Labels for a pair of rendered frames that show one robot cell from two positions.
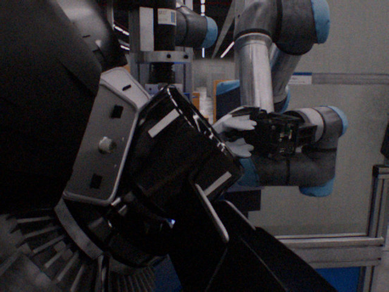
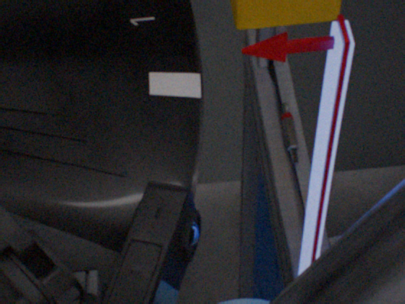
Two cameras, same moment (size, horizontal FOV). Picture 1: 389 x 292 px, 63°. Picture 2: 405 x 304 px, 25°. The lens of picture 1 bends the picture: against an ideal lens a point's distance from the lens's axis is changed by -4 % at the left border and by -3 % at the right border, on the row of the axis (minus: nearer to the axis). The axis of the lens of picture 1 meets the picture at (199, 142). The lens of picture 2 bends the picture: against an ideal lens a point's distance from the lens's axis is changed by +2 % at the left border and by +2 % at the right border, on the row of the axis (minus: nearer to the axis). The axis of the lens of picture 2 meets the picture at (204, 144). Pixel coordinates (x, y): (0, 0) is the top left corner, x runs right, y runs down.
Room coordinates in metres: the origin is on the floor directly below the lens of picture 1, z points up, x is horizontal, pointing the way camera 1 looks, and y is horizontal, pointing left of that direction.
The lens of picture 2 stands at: (0.66, -0.33, 1.58)
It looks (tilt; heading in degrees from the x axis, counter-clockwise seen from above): 52 degrees down; 87
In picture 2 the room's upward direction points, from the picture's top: 2 degrees counter-clockwise
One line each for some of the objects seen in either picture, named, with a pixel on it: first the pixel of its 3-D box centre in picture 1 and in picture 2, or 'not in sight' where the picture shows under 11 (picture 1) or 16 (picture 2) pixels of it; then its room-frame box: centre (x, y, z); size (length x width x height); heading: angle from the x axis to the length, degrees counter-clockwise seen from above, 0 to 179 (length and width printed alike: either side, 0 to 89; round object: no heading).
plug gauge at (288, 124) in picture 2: not in sight; (290, 133); (0.78, 0.24, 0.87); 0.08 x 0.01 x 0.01; 91
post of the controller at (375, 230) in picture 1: (377, 201); not in sight; (0.80, -0.47, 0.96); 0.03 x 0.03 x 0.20; 2
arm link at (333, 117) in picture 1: (321, 125); not in sight; (0.69, -0.26, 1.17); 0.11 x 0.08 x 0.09; 129
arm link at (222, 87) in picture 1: (233, 97); not in sight; (1.24, -0.13, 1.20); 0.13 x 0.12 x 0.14; 91
